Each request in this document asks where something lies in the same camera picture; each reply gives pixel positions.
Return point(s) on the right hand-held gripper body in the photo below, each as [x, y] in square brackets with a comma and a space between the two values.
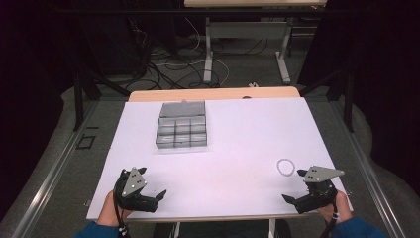
[317, 198]

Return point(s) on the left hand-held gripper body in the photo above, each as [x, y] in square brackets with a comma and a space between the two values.
[132, 201]

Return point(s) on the clear plastic compartment box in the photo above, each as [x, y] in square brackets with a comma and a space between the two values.
[182, 127]

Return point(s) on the person's left hand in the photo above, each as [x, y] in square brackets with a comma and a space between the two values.
[109, 213]

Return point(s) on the person's right hand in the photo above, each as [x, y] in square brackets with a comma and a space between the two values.
[341, 208]

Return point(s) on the white table leg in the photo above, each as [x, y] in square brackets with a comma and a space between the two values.
[176, 230]
[271, 228]

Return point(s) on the white table mat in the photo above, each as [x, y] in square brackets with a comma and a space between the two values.
[237, 165]

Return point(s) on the black metal stand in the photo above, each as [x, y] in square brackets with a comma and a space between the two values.
[348, 99]
[78, 99]

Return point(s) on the white desk with metal legs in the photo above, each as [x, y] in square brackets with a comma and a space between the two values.
[246, 29]

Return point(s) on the metal floor rail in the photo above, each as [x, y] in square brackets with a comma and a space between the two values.
[49, 178]
[366, 172]

